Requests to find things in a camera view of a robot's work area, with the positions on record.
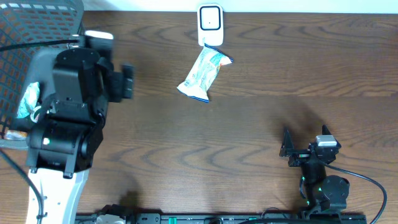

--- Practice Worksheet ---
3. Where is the yellow white snack bag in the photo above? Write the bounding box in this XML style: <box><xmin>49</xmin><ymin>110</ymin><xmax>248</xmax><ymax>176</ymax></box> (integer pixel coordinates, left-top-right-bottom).
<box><xmin>177</xmin><ymin>44</ymin><xmax>234</xmax><ymax>103</ymax></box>

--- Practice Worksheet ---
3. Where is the green white snack packet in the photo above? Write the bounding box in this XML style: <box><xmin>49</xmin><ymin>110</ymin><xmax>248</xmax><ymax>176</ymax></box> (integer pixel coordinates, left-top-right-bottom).
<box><xmin>16</xmin><ymin>82</ymin><xmax>40</xmax><ymax>119</ymax></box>

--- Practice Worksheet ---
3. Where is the clear orange snack packet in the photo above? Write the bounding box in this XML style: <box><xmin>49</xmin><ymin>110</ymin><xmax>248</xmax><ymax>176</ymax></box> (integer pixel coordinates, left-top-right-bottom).
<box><xmin>4</xmin><ymin>130</ymin><xmax>27</xmax><ymax>141</ymax></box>

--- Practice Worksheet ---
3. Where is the dark box round white label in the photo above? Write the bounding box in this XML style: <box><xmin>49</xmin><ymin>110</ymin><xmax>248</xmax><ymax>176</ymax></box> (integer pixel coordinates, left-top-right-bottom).
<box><xmin>30</xmin><ymin>105</ymin><xmax>41</xmax><ymax>123</ymax></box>

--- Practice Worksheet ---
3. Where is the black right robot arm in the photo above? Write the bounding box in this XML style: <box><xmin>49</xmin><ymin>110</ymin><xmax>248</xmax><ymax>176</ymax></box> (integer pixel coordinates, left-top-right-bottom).
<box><xmin>279</xmin><ymin>125</ymin><xmax>350</xmax><ymax>220</ymax></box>

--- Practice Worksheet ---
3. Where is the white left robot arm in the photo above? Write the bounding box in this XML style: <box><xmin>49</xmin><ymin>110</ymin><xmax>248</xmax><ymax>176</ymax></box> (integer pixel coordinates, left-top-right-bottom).
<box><xmin>26</xmin><ymin>48</ymin><xmax>134</xmax><ymax>223</ymax></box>

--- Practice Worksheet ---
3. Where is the white barcode scanner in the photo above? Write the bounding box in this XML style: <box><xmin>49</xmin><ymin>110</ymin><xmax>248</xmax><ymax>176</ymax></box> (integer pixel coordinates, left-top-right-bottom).
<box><xmin>197</xmin><ymin>4</ymin><xmax>224</xmax><ymax>47</ymax></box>

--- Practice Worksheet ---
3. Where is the dark grey plastic basket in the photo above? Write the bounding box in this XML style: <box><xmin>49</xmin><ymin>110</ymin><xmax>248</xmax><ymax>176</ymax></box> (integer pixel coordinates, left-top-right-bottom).
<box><xmin>1</xmin><ymin>0</ymin><xmax>84</xmax><ymax>140</ymax></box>

